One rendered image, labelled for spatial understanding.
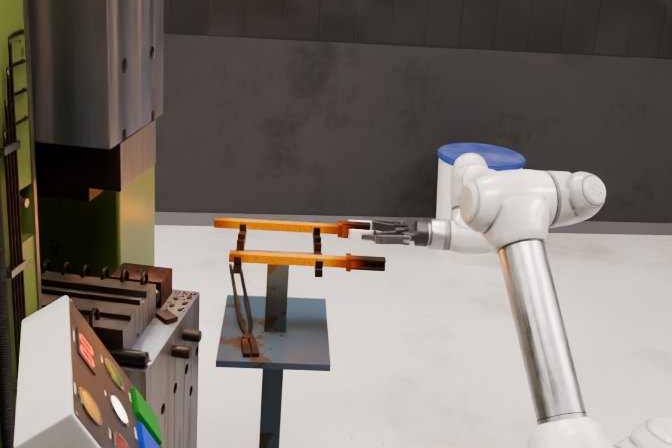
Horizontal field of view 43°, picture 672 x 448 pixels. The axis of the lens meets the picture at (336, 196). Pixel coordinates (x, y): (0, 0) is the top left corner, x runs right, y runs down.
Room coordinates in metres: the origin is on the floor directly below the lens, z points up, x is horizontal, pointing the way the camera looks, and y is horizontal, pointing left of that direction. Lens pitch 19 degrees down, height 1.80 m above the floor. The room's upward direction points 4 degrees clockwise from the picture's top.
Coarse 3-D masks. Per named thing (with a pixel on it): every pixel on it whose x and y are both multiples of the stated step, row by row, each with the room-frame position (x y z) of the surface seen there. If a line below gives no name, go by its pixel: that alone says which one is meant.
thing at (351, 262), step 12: (240, 252) 2.05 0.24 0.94; (252, 252) 2.06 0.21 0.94; (264, 252) 2.06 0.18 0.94; (276, 264) 2.04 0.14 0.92; (288, 264) 2.04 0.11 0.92; (300, 264) 2.04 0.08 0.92; (312, 264) 2.04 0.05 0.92; (324, 264) 2.05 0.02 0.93; (336, 264) 2.05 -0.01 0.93; (348, 264) 2.04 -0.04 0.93; (360, 264) 2.06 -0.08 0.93; (372, 264) 2.06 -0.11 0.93; (384, 264) 2.06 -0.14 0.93
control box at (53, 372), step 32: (32, 320) 1.17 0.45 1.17; (64, 320) 1.13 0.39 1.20; (32, 352) 1.07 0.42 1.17; (64, 352) 1.04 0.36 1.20; (96, 352) 1.16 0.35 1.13; (32, 384) 0.99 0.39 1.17; (64, 384) 0.96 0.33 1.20; (96, 384) 1.06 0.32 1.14; (128, 384) 1.21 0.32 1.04; (32, 416) 0.92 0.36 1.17; (64, 416) 0.89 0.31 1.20; (128, 416) 1.10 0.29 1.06
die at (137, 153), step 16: (144, 128) 1.64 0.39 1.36; (48, 144) 1.53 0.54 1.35; (128, 144) 1.56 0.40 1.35; (144, 144) 1.64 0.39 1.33; (48, 160) 1.53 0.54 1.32; (64, 160) 1.53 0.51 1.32; (80, 160) 1.52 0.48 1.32; (96, 160) 1.52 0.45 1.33; (112, 160) 1.52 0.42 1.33; (128, 160) 1.55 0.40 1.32; (144, 160) 1.64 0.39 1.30; (48, 176) 1.53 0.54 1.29; (64, 176) 1.53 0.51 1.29; (80, 176) 1.52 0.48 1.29; (96, 176) 1.52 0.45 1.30; (112, 176) 1.52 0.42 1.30; (128, 176) 1.55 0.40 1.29
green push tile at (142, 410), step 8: (136, 392) 1.20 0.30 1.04; (136, 400) 1.17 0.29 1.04; (144, 400) 1.21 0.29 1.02; (136, 408) 1.15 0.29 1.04; (144, 408) 1.18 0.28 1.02; (144, 416) 1.15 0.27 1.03; (152, 416) 1.20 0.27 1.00; (144, 424) 1.15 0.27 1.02; (152, 424) 1.17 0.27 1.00; (152, 432) 1.15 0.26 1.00; (160, 440) 1.16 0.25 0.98
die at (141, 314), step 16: (48, 272) 1.73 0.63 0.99; (48, 288) 1.64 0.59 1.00; (128, 288) 1.66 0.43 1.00; (144, 288) 1.69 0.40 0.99; (80, 304) 1.59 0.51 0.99; (96, 304) 1.60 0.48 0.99; (112, 304) 1.60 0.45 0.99; (128, 304) 1.61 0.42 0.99; (144, 304) 1.64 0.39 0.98; (96, 320) 1.55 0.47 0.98; (112, 320) 1.55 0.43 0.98; (128, 320) 1.56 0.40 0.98; (144, 320) 1.64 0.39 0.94; (112, 336) 1.52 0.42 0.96; (128, 336) 1.54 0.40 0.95
